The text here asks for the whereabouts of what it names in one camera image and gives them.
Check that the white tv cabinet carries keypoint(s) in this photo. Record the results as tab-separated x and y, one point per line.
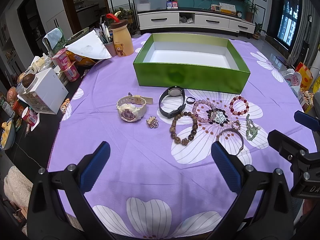
193	19

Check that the gold flower brooch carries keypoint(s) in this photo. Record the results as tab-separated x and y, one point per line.
152	122

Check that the cream white sport watch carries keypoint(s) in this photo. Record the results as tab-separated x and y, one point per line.
132	108

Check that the blue cloth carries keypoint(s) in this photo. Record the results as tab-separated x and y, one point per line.
51	39

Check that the white paper sheet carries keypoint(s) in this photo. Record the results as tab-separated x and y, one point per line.
89	46

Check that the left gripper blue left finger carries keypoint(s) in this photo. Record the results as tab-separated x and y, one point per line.
91	166

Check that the yellow orange bag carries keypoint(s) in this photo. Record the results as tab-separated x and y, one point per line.
306	75

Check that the pink yogurt cup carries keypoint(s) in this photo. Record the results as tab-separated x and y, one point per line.
61	59
71	72

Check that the pen holder cup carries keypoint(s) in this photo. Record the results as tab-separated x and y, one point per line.
109	40

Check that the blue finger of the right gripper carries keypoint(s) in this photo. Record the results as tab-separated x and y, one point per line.
284	145
307	121

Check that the silver bangle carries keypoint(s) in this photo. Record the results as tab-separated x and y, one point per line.
232	130

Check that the black white bead ornament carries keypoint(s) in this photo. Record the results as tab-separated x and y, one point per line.
217	116

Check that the white small carton box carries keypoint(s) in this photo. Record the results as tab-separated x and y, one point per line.
45	94

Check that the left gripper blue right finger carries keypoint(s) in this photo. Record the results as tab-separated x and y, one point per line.
226	167

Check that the black wrist watch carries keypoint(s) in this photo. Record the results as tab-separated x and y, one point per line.
172	102

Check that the yellow bear bottle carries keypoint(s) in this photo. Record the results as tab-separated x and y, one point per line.
121	37

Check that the purple floral tablecloth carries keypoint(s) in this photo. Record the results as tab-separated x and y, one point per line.
151	187

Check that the red snack can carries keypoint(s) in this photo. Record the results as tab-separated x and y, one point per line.
29	116

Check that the small alarm clock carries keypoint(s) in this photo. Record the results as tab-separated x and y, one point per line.
239	14

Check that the clear storage bin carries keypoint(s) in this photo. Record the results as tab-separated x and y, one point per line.
150	5

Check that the potted plant by door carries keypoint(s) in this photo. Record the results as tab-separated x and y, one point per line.
129	15

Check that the potted plant right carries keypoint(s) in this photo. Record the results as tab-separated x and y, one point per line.
251	10

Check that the white plastic bag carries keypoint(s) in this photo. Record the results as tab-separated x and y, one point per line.
293	79

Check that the green cardboard box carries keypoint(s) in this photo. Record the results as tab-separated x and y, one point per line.
191	61

